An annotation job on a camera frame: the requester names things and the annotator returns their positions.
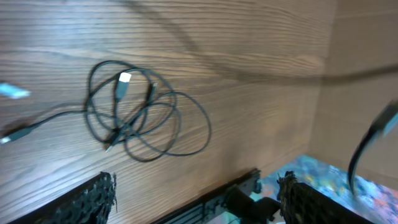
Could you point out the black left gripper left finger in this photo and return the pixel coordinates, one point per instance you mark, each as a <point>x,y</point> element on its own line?
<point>90,202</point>

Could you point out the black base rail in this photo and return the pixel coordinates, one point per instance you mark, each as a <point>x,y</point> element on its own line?
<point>233,197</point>

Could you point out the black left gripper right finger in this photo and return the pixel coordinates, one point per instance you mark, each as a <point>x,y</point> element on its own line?
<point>302,204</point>

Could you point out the black USB cable thick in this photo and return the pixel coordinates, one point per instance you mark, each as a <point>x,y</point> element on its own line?
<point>381,126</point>

